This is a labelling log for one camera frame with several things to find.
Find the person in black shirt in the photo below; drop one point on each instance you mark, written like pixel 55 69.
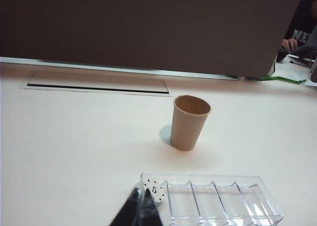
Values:
pixel 301 30

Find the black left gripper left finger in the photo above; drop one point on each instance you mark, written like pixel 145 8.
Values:
pixel 130 211

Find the brown paper cup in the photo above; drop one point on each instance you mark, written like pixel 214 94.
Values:
pixel 185 129

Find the clear acrylic chip tray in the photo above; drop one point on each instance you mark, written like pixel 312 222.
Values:
pixel 223 206

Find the wide brown desk partition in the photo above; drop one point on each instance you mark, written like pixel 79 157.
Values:
pixel 148 25

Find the white poker chip 5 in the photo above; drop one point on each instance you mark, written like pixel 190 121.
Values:
pixel 154 190

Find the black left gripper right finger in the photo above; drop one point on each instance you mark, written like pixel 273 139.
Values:
pixel 150 211

